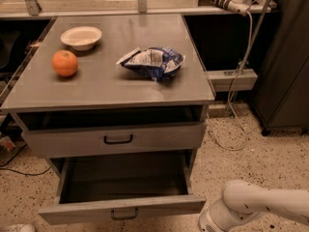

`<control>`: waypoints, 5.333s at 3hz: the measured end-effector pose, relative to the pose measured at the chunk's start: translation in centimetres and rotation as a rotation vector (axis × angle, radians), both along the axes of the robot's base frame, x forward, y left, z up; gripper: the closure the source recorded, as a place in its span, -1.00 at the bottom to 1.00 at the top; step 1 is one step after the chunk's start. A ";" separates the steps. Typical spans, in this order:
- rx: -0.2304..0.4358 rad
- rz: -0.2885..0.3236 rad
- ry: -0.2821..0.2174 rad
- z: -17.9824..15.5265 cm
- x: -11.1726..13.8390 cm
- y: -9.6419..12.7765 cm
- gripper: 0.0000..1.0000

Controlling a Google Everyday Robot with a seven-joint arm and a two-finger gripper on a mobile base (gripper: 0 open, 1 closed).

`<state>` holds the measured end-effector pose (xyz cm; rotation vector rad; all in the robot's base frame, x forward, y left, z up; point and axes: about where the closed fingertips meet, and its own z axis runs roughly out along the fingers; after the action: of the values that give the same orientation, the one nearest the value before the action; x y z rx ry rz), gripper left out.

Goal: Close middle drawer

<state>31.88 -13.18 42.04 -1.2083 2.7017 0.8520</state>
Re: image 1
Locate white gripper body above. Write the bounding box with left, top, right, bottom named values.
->
left=198, top=209, right=225, bottom=232

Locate grey drawer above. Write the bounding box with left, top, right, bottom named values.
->
left=39, top=150, right=206, bottom=225
left=22, top=122, right=206, bottom=159

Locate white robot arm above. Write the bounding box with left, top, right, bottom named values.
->
left=198, top=180, right=309, bottom=232

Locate grey drawer cabinet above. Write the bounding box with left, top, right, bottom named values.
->
left=0, top=14, right=216, bottom=179

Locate grey metal beam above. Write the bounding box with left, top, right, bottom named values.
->
left=207, top=69, right=258, bottom=92

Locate blue white chip bag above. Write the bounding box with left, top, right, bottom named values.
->
left=117, top=46, right=185, bottom=81

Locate white shoe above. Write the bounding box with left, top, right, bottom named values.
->
left=0, top=224, right=36, bottom=232

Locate orange fruit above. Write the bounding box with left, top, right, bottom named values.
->
left=52, top=50, right=78, bottom=77

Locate white power strip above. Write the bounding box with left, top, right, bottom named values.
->
left=206, top=0, right=249, bottom=16

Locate white bowl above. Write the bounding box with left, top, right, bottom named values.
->
left=60, top=26, right=102, bottom=51

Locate grey shelf table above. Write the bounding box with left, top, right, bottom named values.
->
left=0, top=0, right=278, bottom=19

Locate black floor cable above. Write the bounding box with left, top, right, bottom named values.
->
left=0, top=142, right=52, bottom=177

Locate white cable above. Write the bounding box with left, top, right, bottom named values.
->
left=207, top=11, right=255, bottom=152

